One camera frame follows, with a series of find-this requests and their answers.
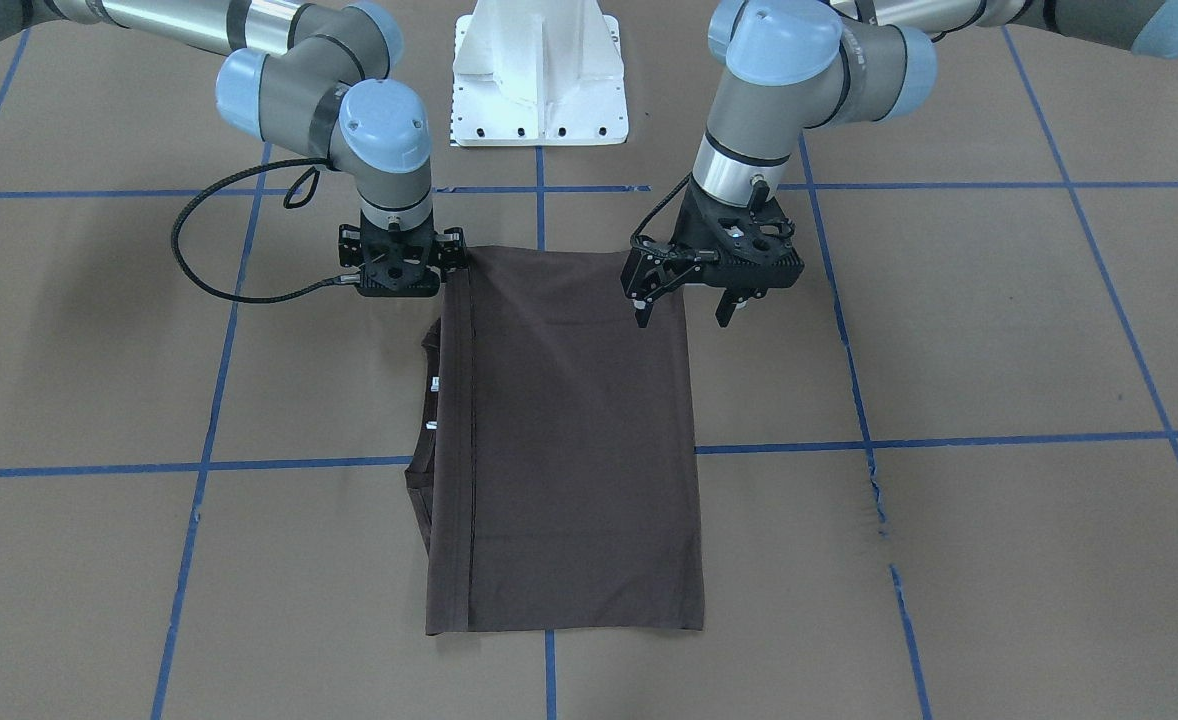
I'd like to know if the dark brown t-shirt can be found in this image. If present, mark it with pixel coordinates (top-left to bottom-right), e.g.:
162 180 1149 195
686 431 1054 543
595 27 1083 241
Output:
405 246 704 635

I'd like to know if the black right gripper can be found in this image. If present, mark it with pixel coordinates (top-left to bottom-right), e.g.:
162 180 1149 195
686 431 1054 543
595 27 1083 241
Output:
338 218 469 299

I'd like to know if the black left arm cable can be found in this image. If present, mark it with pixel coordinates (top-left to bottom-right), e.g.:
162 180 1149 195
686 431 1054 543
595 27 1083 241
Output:
629 172 694 251

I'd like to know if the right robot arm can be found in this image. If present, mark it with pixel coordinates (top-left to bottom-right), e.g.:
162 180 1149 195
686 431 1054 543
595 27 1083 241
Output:
0 1 466 299

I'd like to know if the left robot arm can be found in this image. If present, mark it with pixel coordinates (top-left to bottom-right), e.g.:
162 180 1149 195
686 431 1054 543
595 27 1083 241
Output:
621 1 1178 325

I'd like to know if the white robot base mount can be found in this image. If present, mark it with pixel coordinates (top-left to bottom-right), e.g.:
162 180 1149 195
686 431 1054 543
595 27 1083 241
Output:
449 1 630 147

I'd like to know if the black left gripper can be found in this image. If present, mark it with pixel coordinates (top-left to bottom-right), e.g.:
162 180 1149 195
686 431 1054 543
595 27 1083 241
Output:
621 186 805 328

